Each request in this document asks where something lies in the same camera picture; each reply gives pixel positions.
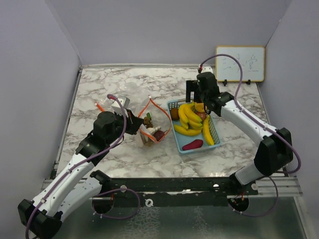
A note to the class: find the clear zip top bag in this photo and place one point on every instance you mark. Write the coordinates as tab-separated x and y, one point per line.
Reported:
160	118

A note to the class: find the orange mango fruit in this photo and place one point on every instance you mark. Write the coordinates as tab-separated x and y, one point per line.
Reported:
199	107

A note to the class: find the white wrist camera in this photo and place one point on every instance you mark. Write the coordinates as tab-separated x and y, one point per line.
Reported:
124	103
204	69

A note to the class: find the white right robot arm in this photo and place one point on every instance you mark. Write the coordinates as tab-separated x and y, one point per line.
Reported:
274	145

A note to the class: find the red apple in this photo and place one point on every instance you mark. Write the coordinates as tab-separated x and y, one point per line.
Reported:
159	134

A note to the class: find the light blue plastic basket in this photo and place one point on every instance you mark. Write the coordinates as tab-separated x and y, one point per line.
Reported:
182	140

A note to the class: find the brown longan bunch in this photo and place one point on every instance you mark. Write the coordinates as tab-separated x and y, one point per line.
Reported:
148	122

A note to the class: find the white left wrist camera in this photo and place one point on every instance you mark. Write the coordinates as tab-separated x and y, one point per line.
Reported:
124	103

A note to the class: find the small framed whiteboard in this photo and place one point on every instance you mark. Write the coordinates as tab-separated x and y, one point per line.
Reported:
251	58

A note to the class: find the single yellow banana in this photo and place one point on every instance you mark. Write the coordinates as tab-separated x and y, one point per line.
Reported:
206	132

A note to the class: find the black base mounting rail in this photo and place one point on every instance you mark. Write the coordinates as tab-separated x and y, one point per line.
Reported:
170	192

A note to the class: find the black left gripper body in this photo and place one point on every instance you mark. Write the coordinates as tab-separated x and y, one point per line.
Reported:
130	127

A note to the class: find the white mushroom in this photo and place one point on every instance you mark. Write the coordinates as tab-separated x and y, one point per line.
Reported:
153	130

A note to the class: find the magenta sweet potato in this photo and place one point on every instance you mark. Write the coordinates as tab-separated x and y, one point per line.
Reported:
197	143

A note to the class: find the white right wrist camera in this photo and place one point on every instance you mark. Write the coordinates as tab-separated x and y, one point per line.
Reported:
204	69

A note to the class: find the dark purple mangosteen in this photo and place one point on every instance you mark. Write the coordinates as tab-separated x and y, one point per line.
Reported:
202	115

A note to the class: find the brown kiwi fruit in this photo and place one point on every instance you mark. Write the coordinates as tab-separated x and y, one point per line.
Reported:
174	114

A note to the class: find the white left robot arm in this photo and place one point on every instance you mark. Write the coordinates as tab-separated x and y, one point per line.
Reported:
44	214

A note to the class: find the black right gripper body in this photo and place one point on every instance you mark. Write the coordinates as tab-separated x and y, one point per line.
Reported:
202	94

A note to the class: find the yellow banana bunch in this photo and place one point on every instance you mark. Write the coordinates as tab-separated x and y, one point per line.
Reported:
190	123

